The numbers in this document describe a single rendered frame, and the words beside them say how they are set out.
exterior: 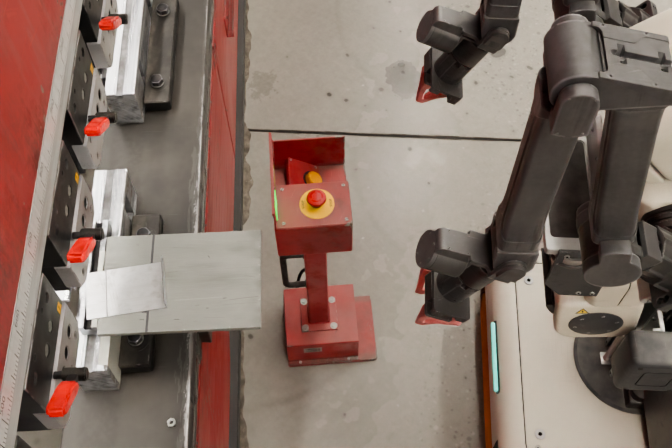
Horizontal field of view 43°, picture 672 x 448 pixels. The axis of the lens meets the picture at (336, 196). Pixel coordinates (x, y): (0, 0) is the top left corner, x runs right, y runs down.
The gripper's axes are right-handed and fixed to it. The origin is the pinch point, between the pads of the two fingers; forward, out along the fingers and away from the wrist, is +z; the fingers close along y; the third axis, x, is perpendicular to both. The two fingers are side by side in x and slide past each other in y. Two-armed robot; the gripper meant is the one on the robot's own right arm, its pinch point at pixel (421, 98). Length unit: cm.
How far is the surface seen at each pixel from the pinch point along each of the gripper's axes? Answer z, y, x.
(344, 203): 25.7, 10.8, -2.7
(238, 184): 107, -39, -1
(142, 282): 20, 41, -41
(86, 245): -6, 50, -55
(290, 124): 105, -66, 13
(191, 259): 17, 36, -35
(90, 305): 24, 46, -48
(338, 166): 33.3, -3.3, -1.1
